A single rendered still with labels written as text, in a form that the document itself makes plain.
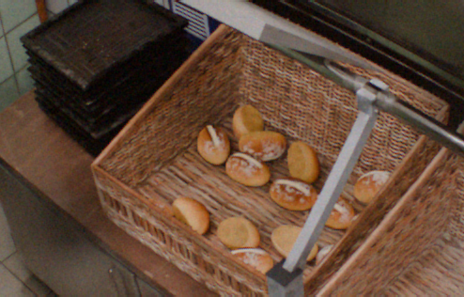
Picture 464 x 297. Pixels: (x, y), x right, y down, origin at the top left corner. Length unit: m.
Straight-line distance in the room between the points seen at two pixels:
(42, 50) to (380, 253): 0.90
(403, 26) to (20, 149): 0.97
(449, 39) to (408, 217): 0.34
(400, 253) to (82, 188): 0.74
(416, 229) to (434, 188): 0.09
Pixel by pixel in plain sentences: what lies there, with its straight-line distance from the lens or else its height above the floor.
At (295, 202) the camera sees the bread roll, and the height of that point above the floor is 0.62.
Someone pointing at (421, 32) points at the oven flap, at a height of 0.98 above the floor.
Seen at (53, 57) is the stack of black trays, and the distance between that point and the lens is 2.56.
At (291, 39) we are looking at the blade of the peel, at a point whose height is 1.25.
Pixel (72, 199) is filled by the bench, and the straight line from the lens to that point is 2.56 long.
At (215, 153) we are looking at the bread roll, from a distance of 2.52.
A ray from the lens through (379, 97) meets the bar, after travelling 1.78.
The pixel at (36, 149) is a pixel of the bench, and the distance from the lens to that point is 2.70.
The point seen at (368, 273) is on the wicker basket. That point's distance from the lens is 2.18.
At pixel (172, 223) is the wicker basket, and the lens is 2.26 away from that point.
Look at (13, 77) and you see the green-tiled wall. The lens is 3.49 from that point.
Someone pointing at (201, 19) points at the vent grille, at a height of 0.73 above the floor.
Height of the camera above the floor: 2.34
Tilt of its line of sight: 43 degrees down
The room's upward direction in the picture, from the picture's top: 9 degrees counter-clockwise
